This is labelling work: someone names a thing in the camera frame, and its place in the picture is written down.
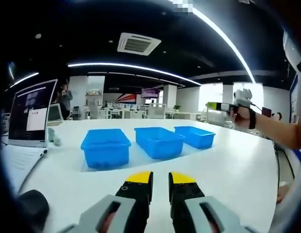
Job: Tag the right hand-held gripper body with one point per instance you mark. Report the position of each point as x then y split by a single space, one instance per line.
244 98

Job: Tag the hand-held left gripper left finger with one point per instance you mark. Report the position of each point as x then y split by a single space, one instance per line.
133 206

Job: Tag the dark red box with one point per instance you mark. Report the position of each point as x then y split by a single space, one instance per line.
267 112

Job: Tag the blue plastic bin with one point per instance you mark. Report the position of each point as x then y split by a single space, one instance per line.
160 148
104 150
199 140

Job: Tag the silver laptop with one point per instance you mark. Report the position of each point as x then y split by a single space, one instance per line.
26 106

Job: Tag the round ceiling smoke detector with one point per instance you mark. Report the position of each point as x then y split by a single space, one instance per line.
38 36

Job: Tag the long ceiling light strip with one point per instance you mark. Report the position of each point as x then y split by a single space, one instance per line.
247 68

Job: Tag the short ceiling light strip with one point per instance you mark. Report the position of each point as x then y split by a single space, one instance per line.
26 77

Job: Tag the person's right hand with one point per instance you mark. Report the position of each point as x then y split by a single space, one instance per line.
241 117

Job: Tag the purple wall screen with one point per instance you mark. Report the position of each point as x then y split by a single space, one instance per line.
150 92

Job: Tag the white office chair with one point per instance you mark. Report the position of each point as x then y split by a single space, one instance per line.
54 112

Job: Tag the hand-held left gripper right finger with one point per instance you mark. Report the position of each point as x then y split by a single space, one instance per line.
189 206

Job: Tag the ceiling air conditioner vent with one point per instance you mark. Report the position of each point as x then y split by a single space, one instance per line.
138 44

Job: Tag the white chest device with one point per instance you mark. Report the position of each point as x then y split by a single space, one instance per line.
292 51

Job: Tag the potted green plant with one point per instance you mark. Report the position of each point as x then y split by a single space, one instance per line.
176 107

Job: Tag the red blue wall banner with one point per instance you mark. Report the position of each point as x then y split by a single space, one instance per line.
127 98

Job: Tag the black wristband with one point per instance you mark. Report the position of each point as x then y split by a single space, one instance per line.
252 119

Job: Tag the person's light shirt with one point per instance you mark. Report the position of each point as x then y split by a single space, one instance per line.
291 206

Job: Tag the grey crumpled wrapper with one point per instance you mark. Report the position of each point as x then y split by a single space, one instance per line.
53 136

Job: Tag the black computer mouse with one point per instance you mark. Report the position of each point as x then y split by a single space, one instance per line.
34 208

